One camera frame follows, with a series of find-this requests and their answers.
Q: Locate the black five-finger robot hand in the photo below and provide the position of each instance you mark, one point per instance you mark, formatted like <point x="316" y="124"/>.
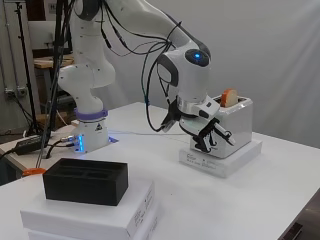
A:
<point x="200" y="116"/>

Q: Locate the slice of toast bread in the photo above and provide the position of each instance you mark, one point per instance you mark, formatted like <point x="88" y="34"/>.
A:
<point x="229" y="98"/>

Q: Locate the white seven-joint robot arm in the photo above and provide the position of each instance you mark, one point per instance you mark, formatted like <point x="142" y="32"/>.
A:
<point x="90" y="76"/>

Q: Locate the steel toaster with red lever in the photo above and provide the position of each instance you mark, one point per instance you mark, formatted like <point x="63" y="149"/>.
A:
<point x="237" y="128"/>

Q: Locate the white hanging sheet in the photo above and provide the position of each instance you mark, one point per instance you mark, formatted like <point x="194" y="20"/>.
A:
<point x="266" y="50"/>

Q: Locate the black foam block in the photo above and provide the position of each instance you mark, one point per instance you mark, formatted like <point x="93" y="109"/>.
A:
<point x="86" y="186"/>

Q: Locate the thick black pole stand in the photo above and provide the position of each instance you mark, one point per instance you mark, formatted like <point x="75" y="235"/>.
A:
<point x="58" y="50"/>

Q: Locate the wooden desk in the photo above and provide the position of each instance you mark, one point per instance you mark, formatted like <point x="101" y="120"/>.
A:
<point x="50" y="61"/>

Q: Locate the black power adapter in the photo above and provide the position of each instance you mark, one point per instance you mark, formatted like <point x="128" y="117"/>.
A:
<point x="28" y="144"/>

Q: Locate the orange clamp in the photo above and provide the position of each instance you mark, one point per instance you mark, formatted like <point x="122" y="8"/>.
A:
<point x="33" y="171"/>

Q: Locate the thin black light stand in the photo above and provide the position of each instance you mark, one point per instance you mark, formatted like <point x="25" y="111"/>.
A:
<point x="26" y="66"/>

